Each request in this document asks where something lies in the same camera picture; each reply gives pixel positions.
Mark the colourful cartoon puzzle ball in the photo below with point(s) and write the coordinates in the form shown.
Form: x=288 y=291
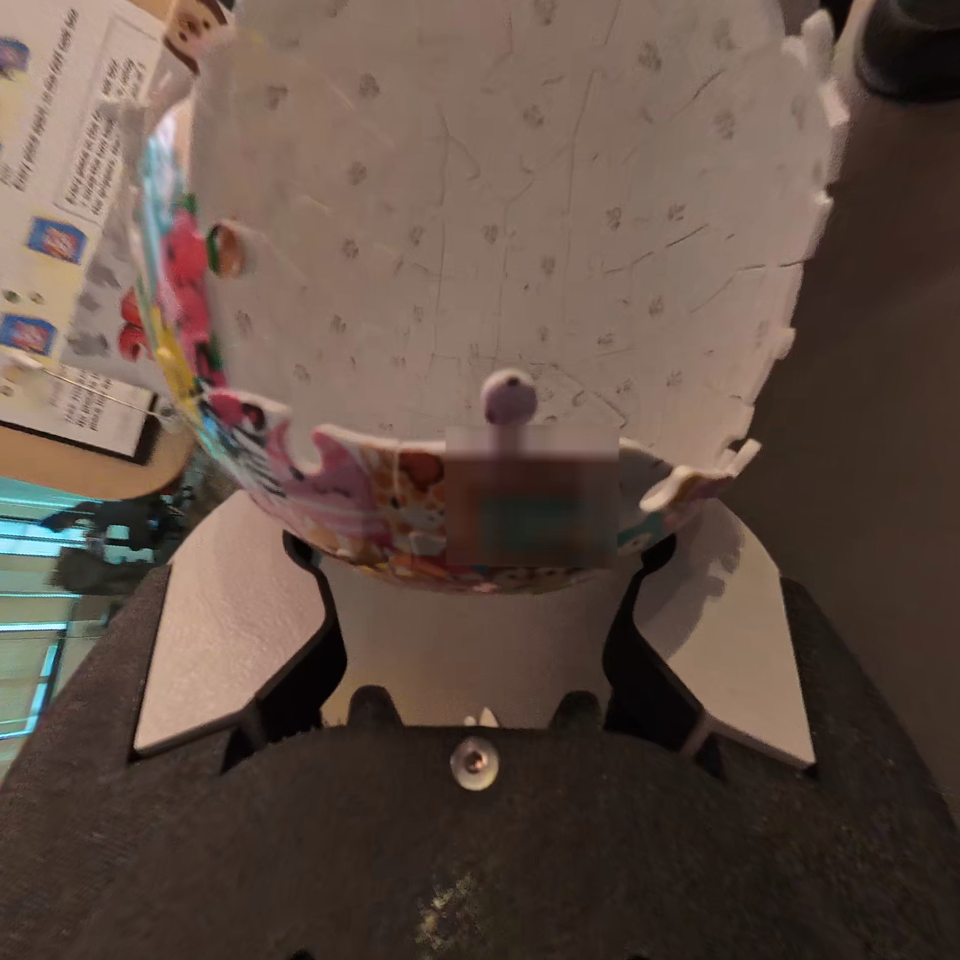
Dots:
x=525 y=225

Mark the puzzle ball cardboard box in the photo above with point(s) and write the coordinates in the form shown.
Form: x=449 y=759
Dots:
x=67 y=112

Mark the window with metal frame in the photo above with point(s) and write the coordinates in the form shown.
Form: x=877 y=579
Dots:
x=30 y=675

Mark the light wooden rounded board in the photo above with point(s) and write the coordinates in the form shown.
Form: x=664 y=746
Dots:
x=75 y=476

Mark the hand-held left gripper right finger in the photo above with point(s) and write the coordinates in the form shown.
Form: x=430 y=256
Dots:
x=727 y=652

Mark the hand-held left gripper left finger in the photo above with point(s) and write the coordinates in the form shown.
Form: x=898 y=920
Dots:
x=225 y=637

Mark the black round ball stand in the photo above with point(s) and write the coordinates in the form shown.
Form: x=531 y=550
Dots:
x=915 y=52

